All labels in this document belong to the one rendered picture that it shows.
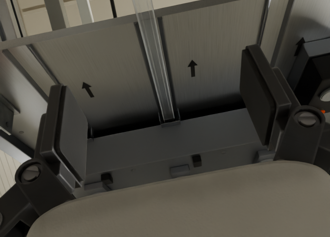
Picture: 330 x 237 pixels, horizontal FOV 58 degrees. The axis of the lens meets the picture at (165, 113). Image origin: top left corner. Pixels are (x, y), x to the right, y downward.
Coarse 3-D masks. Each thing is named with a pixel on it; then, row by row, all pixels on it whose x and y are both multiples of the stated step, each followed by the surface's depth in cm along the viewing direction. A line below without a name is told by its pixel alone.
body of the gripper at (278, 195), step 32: (128, 192) 9; (160, 192) 9; (192, 192) 9; (224, 192) 9; (256, 192) 9; (288, 192) 9; (320, 192) 8; (32, 224) 10; (64, 224) 9; (96, 224) 9; (128, 224) 9; (160, 224) 8; (192, 224) 8; (224, 224) 8; (256, 224) 8; (288, 224) 8; (320, 224) 8
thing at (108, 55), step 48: (240, 0) 24; (288, 0) 25; (0, 48) 25; (48, 48) 25; (96, 48) 26; (144, 48) 27; (192, 48) 28; (240, 48) 29; (288, 48) 30; (48, 96) 31; (96, 96) 32; (144, 96) 33; (192, 96) 35; (240, 96) 37
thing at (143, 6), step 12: (132, 0) 21; (144, 0) 21; (144, 12) 22; (144, 24) 23; (156, 24) 23; (144, 36) 24; (156, 36) 24; (156, 48) 26; (156, 60) 27; (156, 72) 28; (156, 84) 30; (168, 96) 32; (168, 108) 34; (168, 120) 37
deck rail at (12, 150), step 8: (0, 136) 34; (8, 136) 35; (0, 144) 35; (8, 144) 35; (16, 144) 36; (24, 144) 38; (8, 152) 37; (16, 152) 37; (24, 152) 38; (32, 152) 40; (24, 160) 40
